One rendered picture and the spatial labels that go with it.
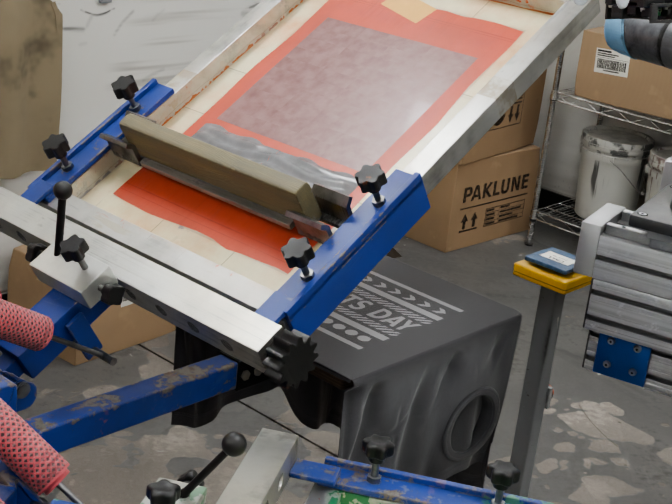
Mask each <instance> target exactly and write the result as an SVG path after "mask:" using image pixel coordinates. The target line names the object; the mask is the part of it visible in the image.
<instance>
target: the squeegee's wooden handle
mask: <svg viewBox="0 0 672 504"><path fill-rule="evenodd" d="M119 126H120V128H121V130H122V132H123V134H124V135H125V137H126V139H127V141H128V143H131V144H133V145H135V147H136V149H137V151H138V153H139V155H140V157H141V159H143V158H144V157H146V158H148V159H151V160H153V161H155V162H158V163H160V164H163V165H165V166H167V167H170V168H172V169H174V170H177V171H179V172H182V173H184V174H186V175H189V176H191V177H194V178H196V179H198V180H201V181H203V182H205V183H208V184H210V185H213V186H215V187H217V188H220V189H222V190H225V191H227V192H229V193H232V194H234V195H236V196H239V197H241V198H244V199H246V200H248V201H251V202H253V203H256V204H258V205H260V206H263V207H265V208H267V209H270V210H272V211H275V212H277V213H279V214H282V215H284V216H285V213H286V210H289V211H295V212H298V213H300V214H303V215H305V216H308V217H310V218H312V219H315V220H317V221H319V220H320V219H321V218H322V217H323V215H322V213H321V210H320V208H319V206H318V203H317V201H316V199H315V196H314V194H313V192H312V189H311V187H310V185H309V183H307V182H305V181H303V180H300V179H297V178H295V177H292V176H290V175H287V174H285V173H282V172H279V171H277V170H274V169H272V168H269V167H267V166H264V165H262V164H259V163H256V162H254V161H251V160H249V159H246V158H244V157H241V156H238V155H236V154H233V153H231V152H228V151H226V150H223V149H220V148H218V147H215V146H213V145H210V144H208V143H205V142H203V141H200V140H197V139H195V138H192V137H190V136H187V135H185V134H182V133H179V132H177V131H174V130H172V129H169V128H167V127H164V126H162V125H159V124H156V123H154V122H151V121H149V120H146V119H144V118H141V117H138V116H136V115H133V114H131V113H130V114H128V115H126V116H125V117H124V118H123V119H122V120H121V121H120V123H119Z"/></svg>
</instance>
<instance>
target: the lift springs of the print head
mask: <svg viewBox="0 0 672 504"><path fill-rule="evenodd" d="M53 331H54V326H53V322H52V320H51V319H50V318H49V317H48V316H45V315H43V314H40V313H38V312H35V311H32V310H30V309H27V308H24V307H22V306H19V305H16V304H14V303H11V302H8V301H6V300H3V299H2V296H1V291H0V339H1V340H4V341H7V342H10V343H13V344H16V345H19V346H22V347H25V348H28V349H31V350H34V351H40V350H42V349H44V348H45V347H46V346H47V345H48V344H49V342H50V340H52V341H55V342H57V343H60V344H63V345H66V346H69V347H71V348H74V349H77V350H80V351H83V352H85V353H88V354H91V355H94V356H97V357H99V358H102V356H103V353H102V352H99V351H96V350H94V349H91V348H88V347H85V346H83V345H80V344H77V343H74V342H72V341H69V340H66V339H63V338H61V337H58V336H55V335H53ZM0 460H1V461H2V462H4V463H5V464H6V465H7V466H8V467H9V468H10V469H11V470H12V471H13V472H14V473H15V474H16V475H17V476H18V477H19V478H20V479H21V480H23V481H24V482H25V483H26V484H27V485H28V486H29V487H30V488H31V489H32V490H33V491H34V492H35V493H36V494H37V495H38V496H40V495H41V494H42V493H44V494H45V495H46V496H47V495H48V494H49V493H50V492H51V491H52V490H53V489H54V488H55V487H57V488H58V489H59V490H61V491H62V492H63V493H64V494H65V495H66V496H67V497H68V498H69V499H70V500H71V501H72V502H73V503H77V504H84V503H83V502H82V501H81V500H80V499H79V498H78V497H77V496H76V495H75V494H74V493H73V492H72V491H71V490H69V489H68V488H67V487H66V486H65V485H64V484H63V483H62V482H61V481H62V480H63V479H64V478H65V477H66V476H67V475H68V473H69V472H70V471H69V470H68V469H67V467H68V466H69V465H70V464H69V463H68V462H67V461H66V460H65V459H64V458H63V457H62V456H61V455H60V454H59V453H58V452H57V451H56V450H55V449H54V448H53V447H52V446H51V445H50V444H48V443H47V442H46V441H45V440H44V439H43V438H42V437H41V436H40V435H39V434H38V433H37V432H36V431H35V430H34V429H33V428H32V427H31V426H30V425H29V424H28V423H26V422H25V421H24V420H23V419H22V418H21V417H20V416H19V415H18V414H17V413H16V412H15V411H14V410H13V409H12V408H11V407H10V406H9V405H8V404H7V403H6V402H4V401H3V400H2V399H1V398H0Z"/></svg>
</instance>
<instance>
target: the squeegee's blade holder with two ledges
mask: <svg viewBox="0 0 672 504"><path fill-rule="evenodd" d="M140 163H141V165H142V167H144V168H147V169H149V170H151V171H154V172H156V173H158V174H161V175H163V176H165V177H168V178H170V179H173V180H175V181H177V182H180V183H182V184H184V185H187V186H189V187H191V188H194V189H196V190H198V191H201V192H203V193H205V194H208V195H210V196H212V197H215V198H217V199H219V200H222V201H224V202H226V203H229V204H231V205H233V206H236V207H238V208H240V209H243V210H245V211H247V212H250V213H252V214H254V215H257V216H259V217H261V218H264V219H266V220H268V221H271V222H273V223H275V224H278V225H280V226H282V227H285V228H287V229H289V230H292V229H293V228H294V227H295V224H294V221H293V219H291V218H289V217H287V216H284V215H282V214H279V213H277V212H275V211H272V210H270V209H267V208H265V207H263V206H260V205H258V204H256V203H253V202H251V201H248V200H246V199H244V198H241V197H239V196H236V195H234V194H232V193H229V192H227V191H225V190H222V189H220V188H217V187H215V186H213V185H210V184H208V183H205V182H203V181H201V180H198V179H196V178H194V177H191V176H189V175H186V174H184V173H182V172H179V171H177V170H174V169H172V168H170V167H167V166H165V165H163V164H160V163H158V162H155V161H153V160H151V159H148V158H146V157H144V158H143V159H142V160H141V161H140Z"/></svg>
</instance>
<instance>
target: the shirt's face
mask: <svg viewBox="0 0 672 504"><path fill-rule="evenodd" d="M372 270H373V271H376V272H378V273H380V274H383V275H385V276H387V277H390V278H392V279H394V280H397V281H399V282H401V283H404V284H406V285H408V286H411V287H413V288H415V289H418V290H420V291H422V292H424V293H427V294H429V295H431V296H434V297H436V298H438V299H441V300H443V301H445V302H448V303H450V304H452V305H455V306H457V307H459V308H462V309H464V310H465V311H462V312H460V313H457V314H454V315H452V316H449V317H446V318H443V319H441V320H438V321H435V322H433V323H430V324H427V325H424V326H422V327H419V328H416V329H414V330H411V331H408V332H405V333H403V334H400V335H397V336H395V337H392V338H389V339H386V340H384V341H381V342H378V343H376V344H373V345H370V346H368V347H365V348H362V349H359V350H356V349H354V348H352V347H350V346H348V345H346V344H344V343H342V342H340V341H337V340H335V339H333V338H331V337H329V336H327V335H325V334H323V333H321V332H319V331H317V330H315V331H314V332H313V333H312V334H311V336H310V337H311V340H312V341H314V342H316V343H317V346H316V348H315V350H314V352H316V353H318V355H319V356H318V357H317V358H316V359H315V360H314V361H313V364H314V365H315V366H317V367H319V368H321V369H323V370H325V371H327V372H329V373H331V374H333V375H334V376H336V377H338V378H340V379H342V380H344V381H346V382H348V383H351V379H354V378H357V377H359V376H362V375H364V374H367V373H369V372H372V371H374V370H377V369H380V368H382V367H385V366H387V365H390V364H392V363H395V362H397V361H400V360H403V359H405V358H408V357H410V356H413V355H415V354H418V353H420V352H423V351H426V350H428V349H431V348H433V347H436V346H438V345H441V344H443V343H446V342H448V341H451V340H454V339H456V338H459V337H461V336H464V335H466V334H469V333H471V332H474V331H477V330H479V329H482V328H484V327H487V326H489V325H492V324H494V323H497V322H500V321H502V320H505V319H507V318H510V317H512V316H515V315H517V314H519V312H518V311H517V310H515V309H512V308H510V307H508V306H505V305H503V304H501V303H498V302H496V301H493V300H491V299H489V298H486V297H484V296H481V295H479V294H477V293H474V292H472V291H469V290H467V289H465V288H462V287H460V286H457V285H455V284H453V283H450V282H448V281H445V280H443V279H441V278H438V277H436V276H433V275H431V274H429V273H426V272H424V271H422V270H419V269H417V268H414V267H412V266H410V265H407V264H405V263H402V262H400V261H398V260H395V259H393V258H390V257H388V256H385V257H384V258H383V259H382V260H381V261H380V262H379V263H378V264H377V265H376V266H375V267H374V268H373V269H372Z"/></svg>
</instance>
